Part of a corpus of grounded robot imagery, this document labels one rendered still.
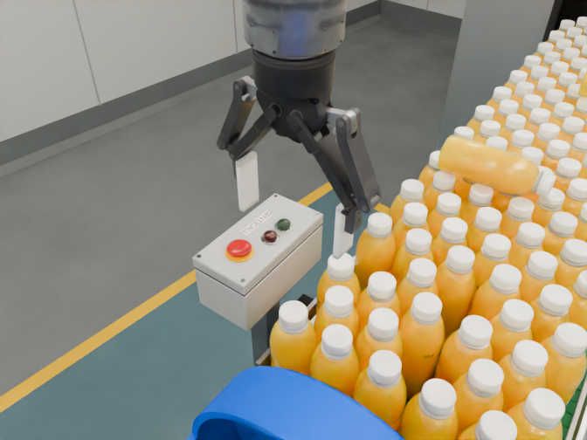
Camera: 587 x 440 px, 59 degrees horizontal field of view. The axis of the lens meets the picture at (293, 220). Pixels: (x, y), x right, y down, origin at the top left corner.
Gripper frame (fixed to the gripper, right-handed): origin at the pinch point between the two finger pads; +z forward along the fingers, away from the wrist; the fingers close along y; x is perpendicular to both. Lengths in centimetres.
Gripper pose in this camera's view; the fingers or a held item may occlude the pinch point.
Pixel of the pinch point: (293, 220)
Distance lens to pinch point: 59.1
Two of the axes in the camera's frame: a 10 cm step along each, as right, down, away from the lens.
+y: 7.9, 3.9, -4.7
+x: 6.1, -5.0, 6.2
